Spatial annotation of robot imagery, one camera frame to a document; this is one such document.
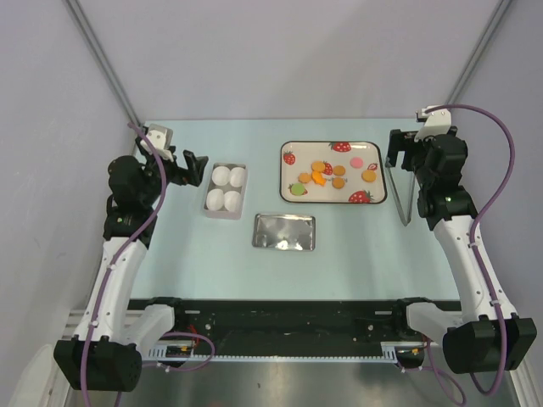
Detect white paper cup far left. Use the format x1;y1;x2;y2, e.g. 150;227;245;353
211;165;231;187

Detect metal tongs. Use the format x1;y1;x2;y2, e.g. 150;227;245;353
385;159;416;227

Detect brown round cookie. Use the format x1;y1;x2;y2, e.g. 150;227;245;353
332;177;345;189
333;165;345;176

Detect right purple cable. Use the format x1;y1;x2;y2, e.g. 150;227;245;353
423;103;517;398

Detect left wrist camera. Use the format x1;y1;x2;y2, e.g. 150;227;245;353
140;124;174;162

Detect white paper cup near right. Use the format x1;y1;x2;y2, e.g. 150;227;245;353
224;191;241;212

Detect white paper cup near left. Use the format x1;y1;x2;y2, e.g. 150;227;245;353
205;188;225;211

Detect white cable duct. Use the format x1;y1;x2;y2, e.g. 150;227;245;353
143;342;425;366

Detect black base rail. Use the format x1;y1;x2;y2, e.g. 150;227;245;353
126;298;467;357

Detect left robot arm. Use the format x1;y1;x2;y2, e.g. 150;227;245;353
53;150;209;392

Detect orange flower cookie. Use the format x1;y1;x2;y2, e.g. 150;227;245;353
298;173;312;184

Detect strawberry print tray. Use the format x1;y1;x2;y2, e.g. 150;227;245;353
279;141;387;204

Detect orange sandwich cookie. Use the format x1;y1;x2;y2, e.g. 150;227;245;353
361;170;377;182

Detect white paper cup far right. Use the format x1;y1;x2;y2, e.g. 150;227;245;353
229;167;246;188

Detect silver tin lid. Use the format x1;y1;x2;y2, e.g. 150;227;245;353
252;214;316;252

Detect white rectangular tin box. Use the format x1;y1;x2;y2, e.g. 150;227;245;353
203;163;249;220

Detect white paper cup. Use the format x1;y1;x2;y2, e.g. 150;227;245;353
211;165;231;187
229;167;246;188
205;188;225;211
224;191;241;212

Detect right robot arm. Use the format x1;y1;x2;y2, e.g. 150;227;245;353
385;128;537;374

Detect green round cookie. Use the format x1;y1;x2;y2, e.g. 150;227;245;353
290;183;305;196

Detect orange fish cookie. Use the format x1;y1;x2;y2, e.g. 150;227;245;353
311;171;327;187

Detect pink round cookie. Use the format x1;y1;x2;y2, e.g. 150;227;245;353
350;157;363;169

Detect yellow round waffle cookie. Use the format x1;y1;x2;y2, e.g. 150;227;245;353
311;161;326;172

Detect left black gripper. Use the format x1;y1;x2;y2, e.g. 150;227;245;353
136;137;207;206

